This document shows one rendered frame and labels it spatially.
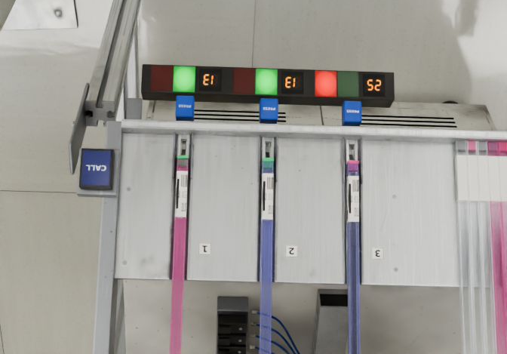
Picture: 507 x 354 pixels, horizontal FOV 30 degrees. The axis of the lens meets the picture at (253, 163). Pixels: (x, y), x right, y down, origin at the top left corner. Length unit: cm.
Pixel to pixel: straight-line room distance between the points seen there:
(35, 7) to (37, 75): 16
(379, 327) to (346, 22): 67
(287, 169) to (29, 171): 105
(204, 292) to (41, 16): 73
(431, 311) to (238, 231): 48
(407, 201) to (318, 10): 79
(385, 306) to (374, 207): 36
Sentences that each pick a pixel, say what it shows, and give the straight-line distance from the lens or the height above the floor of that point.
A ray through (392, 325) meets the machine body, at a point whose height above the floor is 62.
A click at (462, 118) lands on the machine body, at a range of 197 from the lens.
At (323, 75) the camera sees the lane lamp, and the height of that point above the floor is 65.
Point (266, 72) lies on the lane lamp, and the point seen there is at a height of 65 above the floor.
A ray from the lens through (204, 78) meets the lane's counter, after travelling 127.
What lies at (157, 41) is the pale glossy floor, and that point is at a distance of 198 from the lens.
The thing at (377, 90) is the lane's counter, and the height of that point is 66.
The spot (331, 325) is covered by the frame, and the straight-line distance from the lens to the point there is 152.
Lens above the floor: 178
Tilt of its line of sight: 57 degrees down
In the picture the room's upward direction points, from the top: 178 degrees clockwise
